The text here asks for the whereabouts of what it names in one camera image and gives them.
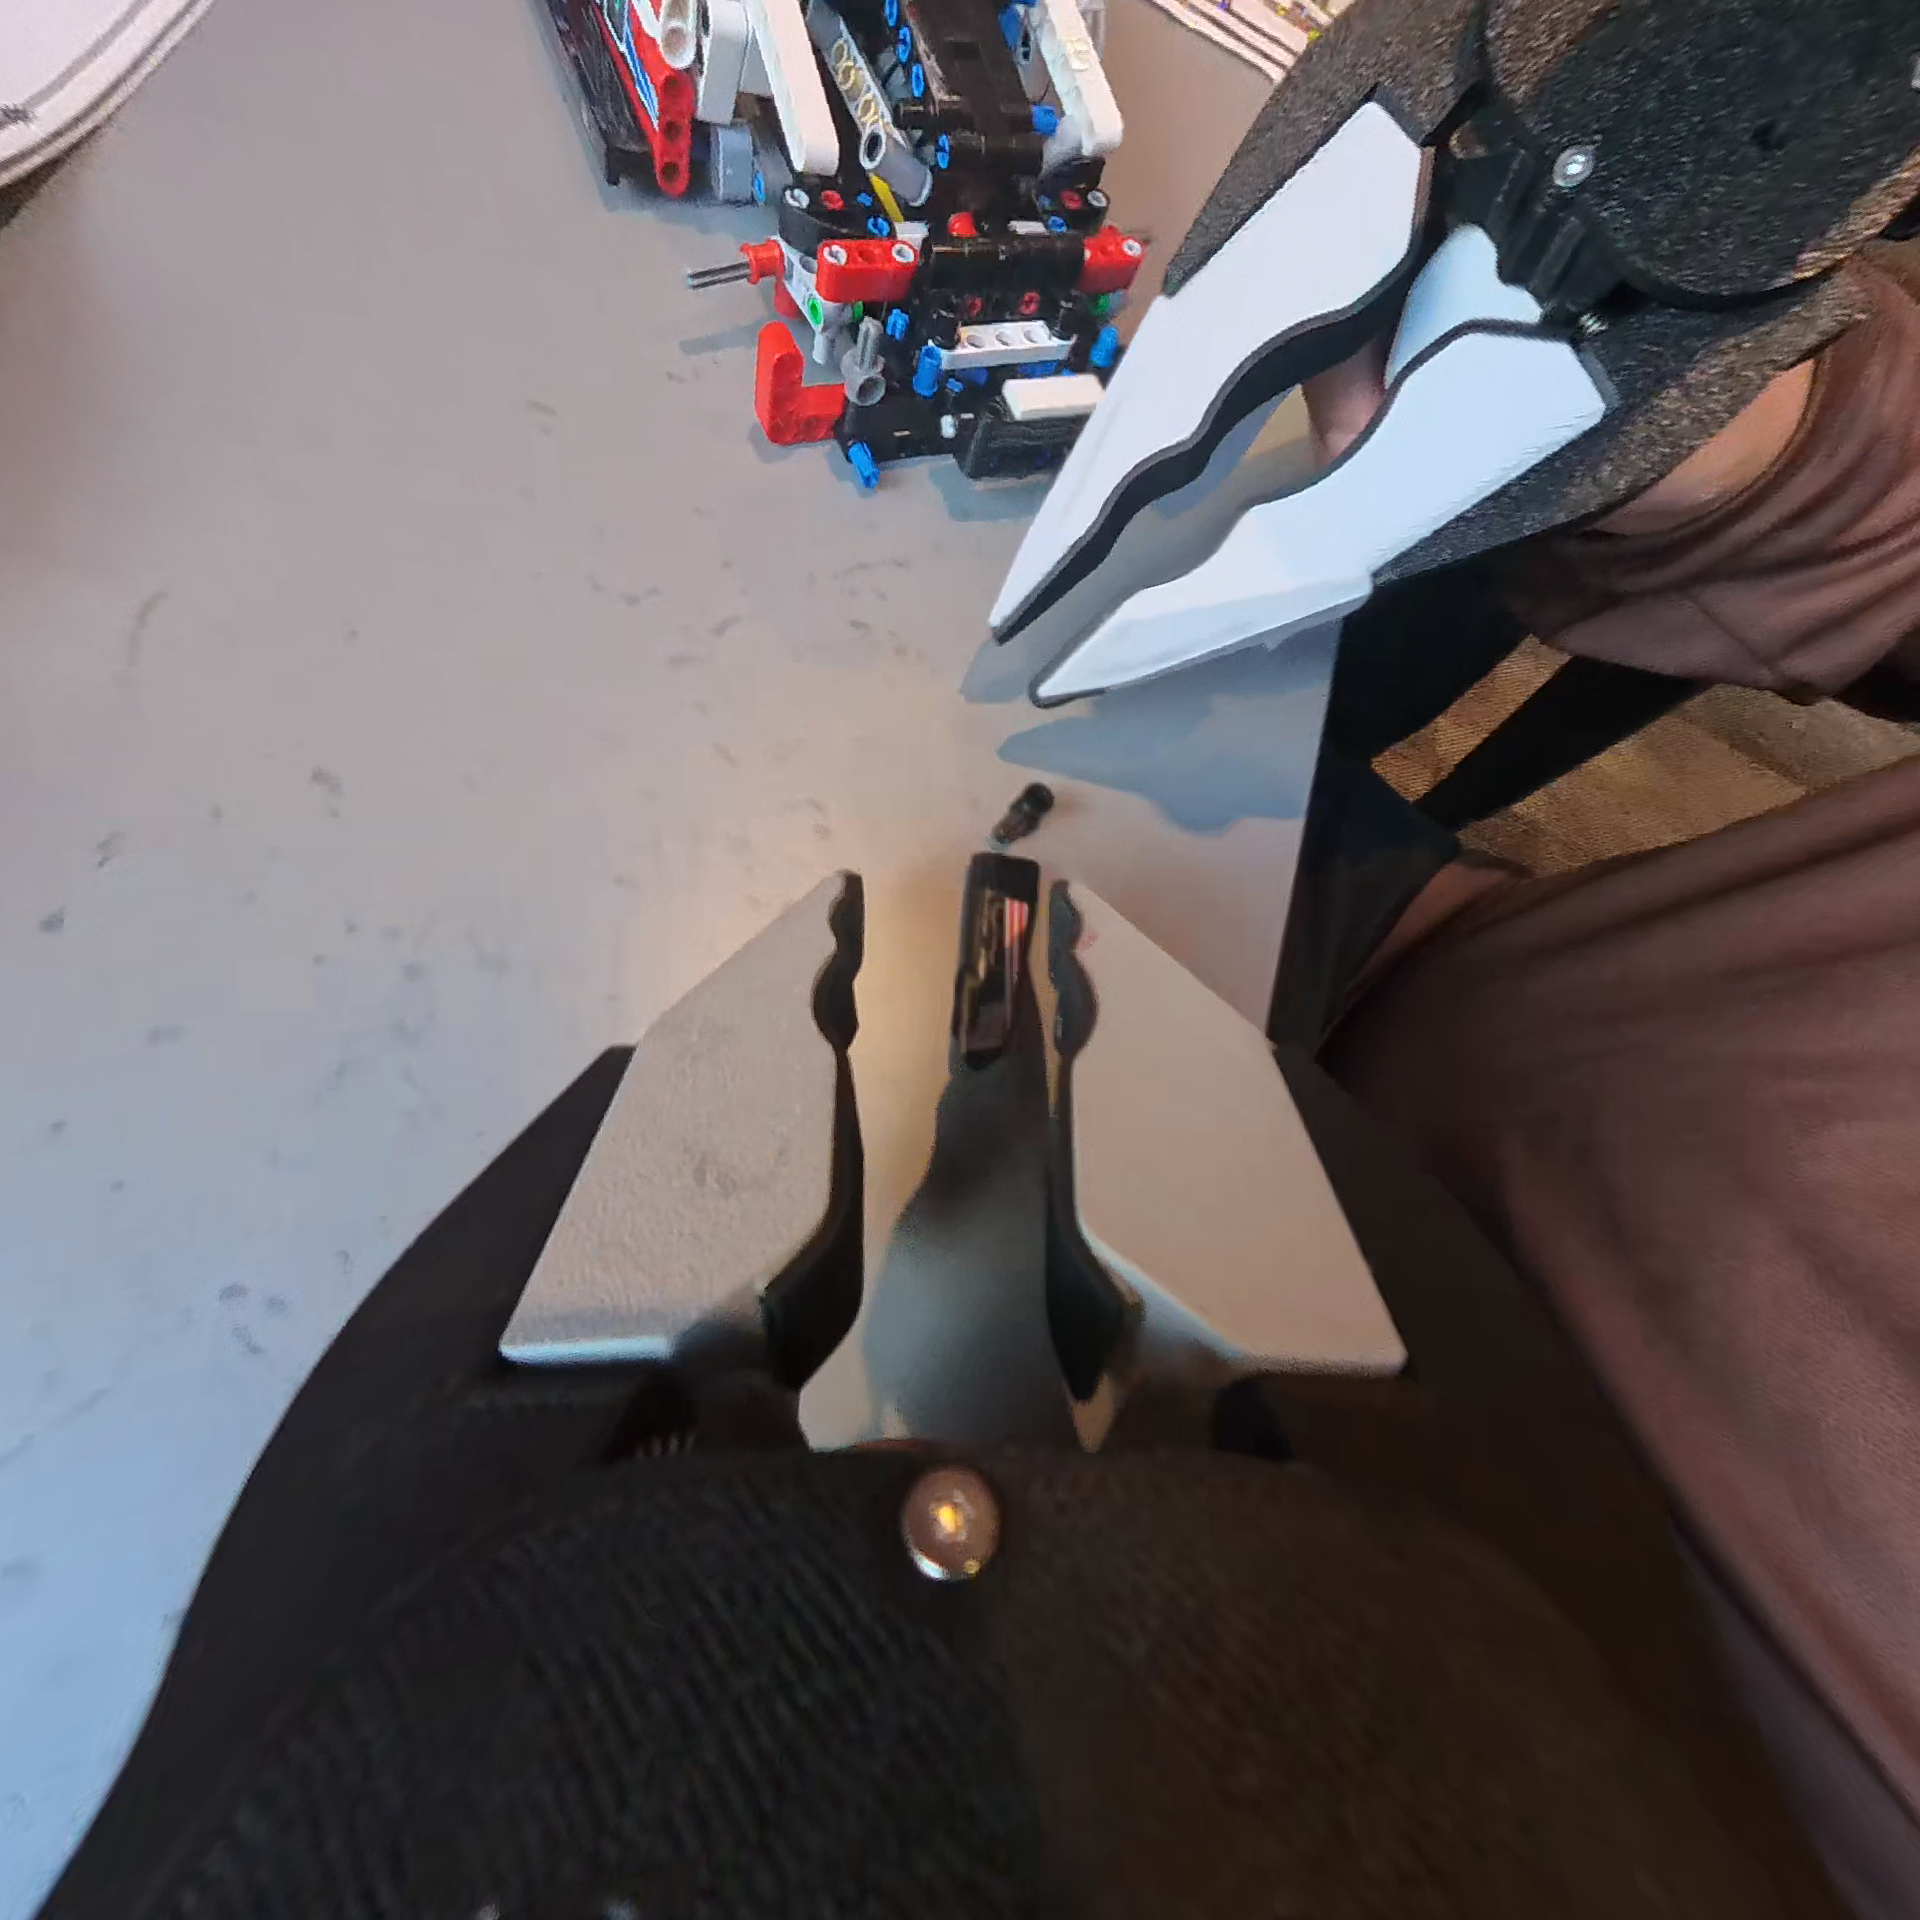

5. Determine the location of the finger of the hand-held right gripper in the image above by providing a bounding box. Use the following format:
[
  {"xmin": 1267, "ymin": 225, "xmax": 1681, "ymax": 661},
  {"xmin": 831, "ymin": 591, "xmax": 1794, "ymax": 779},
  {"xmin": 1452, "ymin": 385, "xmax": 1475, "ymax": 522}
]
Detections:
[
  {"xmin": 1030, "ymin": 231, "xmax": 1616, "ymax": 710},
  {"xmin": 988, "ymin": 103, "xmax": 1450, "ymax": 647}
]

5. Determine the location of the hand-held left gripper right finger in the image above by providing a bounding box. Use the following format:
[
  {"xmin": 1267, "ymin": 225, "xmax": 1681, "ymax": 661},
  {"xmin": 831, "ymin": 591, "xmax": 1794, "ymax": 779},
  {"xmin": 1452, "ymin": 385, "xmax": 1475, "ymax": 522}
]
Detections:
[{"xmin": 1042, "ymin": 878, "xmax": 1408, "ymax": 1412}]

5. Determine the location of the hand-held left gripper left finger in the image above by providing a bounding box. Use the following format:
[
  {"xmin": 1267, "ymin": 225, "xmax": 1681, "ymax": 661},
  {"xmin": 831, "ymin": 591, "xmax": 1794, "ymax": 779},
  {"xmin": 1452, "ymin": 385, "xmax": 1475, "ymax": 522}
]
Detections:
[{"xmin": 498, "ymin": 870, "xmax": 873, "ymax": 1394}]

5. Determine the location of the black striped toy brick panel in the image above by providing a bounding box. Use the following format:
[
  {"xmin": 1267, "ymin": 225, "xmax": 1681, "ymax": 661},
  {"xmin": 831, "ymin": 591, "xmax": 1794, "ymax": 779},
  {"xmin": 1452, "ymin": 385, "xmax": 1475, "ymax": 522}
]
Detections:
[{"xmin": 950, "ymin": 852, "xmax": 1046, "ymax": 1069}]

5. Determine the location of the person's right forearm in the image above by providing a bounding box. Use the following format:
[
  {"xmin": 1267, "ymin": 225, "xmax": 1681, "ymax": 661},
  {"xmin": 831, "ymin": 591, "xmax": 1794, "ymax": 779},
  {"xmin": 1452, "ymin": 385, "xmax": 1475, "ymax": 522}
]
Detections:
[{"xmin": 1500, "ymin": 246, "xmax": 1920, "ymax": 700}]

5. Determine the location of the grey desk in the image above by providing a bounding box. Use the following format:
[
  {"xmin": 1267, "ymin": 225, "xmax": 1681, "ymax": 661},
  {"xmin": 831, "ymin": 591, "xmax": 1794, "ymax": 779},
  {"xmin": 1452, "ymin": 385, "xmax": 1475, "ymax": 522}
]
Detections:
[{"xmin": 0, "ymin": 0, "xmax": 1344, "ymax": 1920}]

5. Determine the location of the person's right hand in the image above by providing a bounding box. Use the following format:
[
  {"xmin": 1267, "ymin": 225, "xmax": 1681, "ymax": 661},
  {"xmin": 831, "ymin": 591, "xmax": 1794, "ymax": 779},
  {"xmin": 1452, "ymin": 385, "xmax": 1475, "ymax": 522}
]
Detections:
[{"xmin": 1304, "ymin": 316, "xmax": 1427, "ymax": 474}]

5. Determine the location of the partly built toy brick car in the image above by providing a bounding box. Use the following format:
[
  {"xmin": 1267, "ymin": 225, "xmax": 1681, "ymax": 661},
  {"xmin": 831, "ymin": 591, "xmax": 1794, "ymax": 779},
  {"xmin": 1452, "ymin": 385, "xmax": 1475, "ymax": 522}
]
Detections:
[{"xmin": 539, "ymin": 0, "xmax": 1158, "ymax": 489}]

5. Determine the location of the black garment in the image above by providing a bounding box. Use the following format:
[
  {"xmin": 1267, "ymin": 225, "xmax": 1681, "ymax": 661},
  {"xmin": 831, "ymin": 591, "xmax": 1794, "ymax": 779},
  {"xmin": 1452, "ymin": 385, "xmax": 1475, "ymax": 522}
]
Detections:
[{"xmin": 1267, "ymin": 750, "xmax": 1466, "ymax": 1051}]

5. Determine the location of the person's brown shirt torso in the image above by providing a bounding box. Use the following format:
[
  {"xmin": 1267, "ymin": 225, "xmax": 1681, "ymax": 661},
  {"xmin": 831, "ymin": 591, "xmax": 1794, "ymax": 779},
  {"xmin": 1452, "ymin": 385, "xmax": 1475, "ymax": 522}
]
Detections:
[{"xmin": 1319, "ymin": 765, "xmax": 1920, "ymax": 1920}]

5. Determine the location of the open instruction booklet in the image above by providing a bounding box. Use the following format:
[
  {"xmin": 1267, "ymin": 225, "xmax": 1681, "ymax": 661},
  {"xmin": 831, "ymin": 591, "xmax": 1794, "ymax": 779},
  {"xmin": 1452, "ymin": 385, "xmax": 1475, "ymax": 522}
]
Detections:
[{"xmin": 0, "ymin": 0, "xmax": 212, "ymax": 189}]

